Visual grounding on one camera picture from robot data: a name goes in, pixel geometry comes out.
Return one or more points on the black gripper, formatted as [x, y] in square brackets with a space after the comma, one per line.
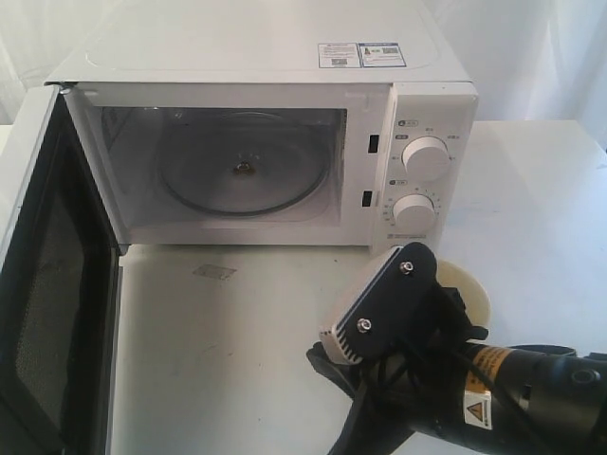
[438, 393]

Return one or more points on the cream ceramic bowl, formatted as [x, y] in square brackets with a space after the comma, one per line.
[473, 293]

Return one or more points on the white appliance door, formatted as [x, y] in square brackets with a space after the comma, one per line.
[60, 287]

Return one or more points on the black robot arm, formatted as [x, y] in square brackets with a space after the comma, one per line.
[533, 399]

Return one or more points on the white microwave oven body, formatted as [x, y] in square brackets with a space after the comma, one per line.
[153, 66]

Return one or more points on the lower white control knob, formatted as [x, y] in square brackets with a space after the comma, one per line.
[414, 213]

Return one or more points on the blue energy label sticker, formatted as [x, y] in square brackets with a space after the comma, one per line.
[381, 55]

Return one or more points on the wrist camera with black bracket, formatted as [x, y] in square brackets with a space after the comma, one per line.
[378, 304]

